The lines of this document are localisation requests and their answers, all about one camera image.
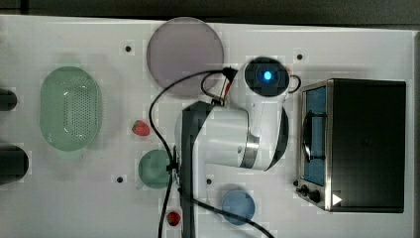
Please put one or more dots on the red ketchup bottle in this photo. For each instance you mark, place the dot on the red ketchup bottle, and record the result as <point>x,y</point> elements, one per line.
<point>226,90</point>

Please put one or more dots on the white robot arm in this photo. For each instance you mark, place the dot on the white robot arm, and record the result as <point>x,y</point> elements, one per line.
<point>250,131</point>

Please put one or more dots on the grey round plate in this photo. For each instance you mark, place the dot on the grey round plate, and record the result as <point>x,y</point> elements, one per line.
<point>181,47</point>

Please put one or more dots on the red strawberry near colander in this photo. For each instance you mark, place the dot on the red strawberry near colander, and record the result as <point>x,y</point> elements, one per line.
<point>141,128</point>

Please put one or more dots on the green mug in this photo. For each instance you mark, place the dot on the green mug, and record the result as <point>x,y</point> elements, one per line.
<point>152,170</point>

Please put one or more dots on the blue cup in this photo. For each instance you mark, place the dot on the blue cup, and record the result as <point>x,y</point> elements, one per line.
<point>240,203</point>

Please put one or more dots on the red strawberry near edge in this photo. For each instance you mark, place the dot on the red strawberry near edge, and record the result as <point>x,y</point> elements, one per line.
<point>173,218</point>

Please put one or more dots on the green colander basket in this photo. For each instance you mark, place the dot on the green colander basket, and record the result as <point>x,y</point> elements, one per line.
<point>71,108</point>

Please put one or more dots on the black utensil holder cup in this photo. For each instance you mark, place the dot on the black utensil holder cup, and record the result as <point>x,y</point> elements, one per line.
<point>14,164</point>

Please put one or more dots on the small black cup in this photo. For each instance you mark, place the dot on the small black cup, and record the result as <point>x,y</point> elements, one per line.
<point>8,100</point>

